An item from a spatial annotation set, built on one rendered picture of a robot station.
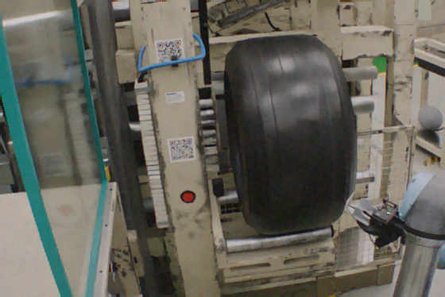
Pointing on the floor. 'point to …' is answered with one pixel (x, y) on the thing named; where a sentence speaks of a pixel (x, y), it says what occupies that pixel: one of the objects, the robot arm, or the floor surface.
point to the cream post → (171, 14)
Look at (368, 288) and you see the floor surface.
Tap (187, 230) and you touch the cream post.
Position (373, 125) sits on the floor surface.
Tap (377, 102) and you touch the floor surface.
